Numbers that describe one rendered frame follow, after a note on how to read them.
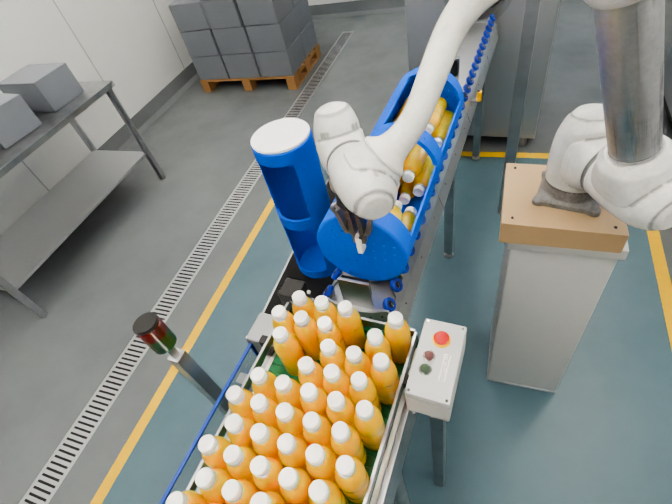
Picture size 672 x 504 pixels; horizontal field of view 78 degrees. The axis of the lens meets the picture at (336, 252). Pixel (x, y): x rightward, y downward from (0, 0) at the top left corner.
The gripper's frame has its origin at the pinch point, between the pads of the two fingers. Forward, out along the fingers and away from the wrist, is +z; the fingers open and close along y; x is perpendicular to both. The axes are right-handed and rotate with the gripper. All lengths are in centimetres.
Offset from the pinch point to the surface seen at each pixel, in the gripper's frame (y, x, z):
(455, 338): 30.2, -19.7, 6.1
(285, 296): -22.9, -13.2, 16.1
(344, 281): -4.5, -6.5, 11.3
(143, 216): -243, 88, 116
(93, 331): -200, -13, 116
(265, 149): -66, 54, 12
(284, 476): 4, -60, 7
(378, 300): 3.4, -2.9, 23.3
